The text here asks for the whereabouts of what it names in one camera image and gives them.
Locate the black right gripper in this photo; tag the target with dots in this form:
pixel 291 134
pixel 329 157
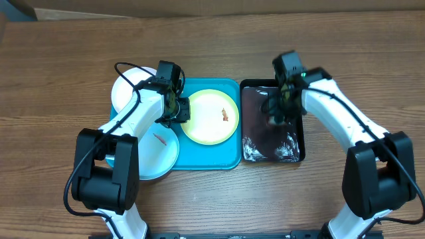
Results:
pixel 277 111

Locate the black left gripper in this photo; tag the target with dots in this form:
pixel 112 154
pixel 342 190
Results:
pixel 184 117

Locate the yellow plate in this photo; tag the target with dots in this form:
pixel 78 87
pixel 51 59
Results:
pixel 214 117

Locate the pink plate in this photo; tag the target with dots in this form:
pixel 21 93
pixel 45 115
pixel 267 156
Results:
pixel 122 91

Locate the green sponge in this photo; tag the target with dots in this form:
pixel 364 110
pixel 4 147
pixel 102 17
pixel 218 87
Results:
pixel 274 123

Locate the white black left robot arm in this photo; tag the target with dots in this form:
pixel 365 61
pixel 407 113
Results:
pixel 137 144

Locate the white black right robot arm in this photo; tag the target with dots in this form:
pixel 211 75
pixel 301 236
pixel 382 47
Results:
pixel 379 175

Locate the black water tray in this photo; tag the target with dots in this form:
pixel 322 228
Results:
pixel 262 141

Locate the teal plastic tray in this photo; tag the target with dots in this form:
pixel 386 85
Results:
pixel 223 156

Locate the light blue plate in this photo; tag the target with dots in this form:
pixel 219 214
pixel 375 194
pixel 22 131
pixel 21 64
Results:
pixel 158 150

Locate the cardboard backboard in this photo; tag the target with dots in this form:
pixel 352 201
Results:
pixel 174 8

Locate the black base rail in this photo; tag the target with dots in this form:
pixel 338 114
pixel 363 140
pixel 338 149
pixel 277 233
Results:
pixel 296 234

